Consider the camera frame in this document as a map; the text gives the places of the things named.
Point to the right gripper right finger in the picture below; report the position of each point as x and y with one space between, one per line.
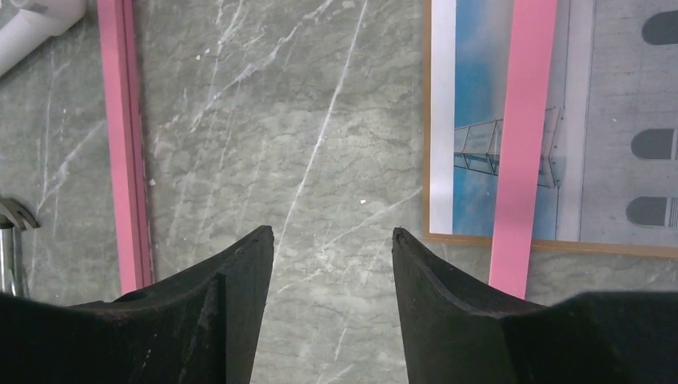
457 329

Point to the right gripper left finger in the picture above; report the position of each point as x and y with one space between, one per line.
201 325

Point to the pink photo frame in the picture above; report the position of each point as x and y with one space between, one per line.
529 61

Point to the building photo print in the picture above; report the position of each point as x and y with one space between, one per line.
609 132

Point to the white pvc pipe structure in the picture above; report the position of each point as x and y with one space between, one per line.
36 22

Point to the brown frame backing board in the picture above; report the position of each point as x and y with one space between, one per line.
426 132

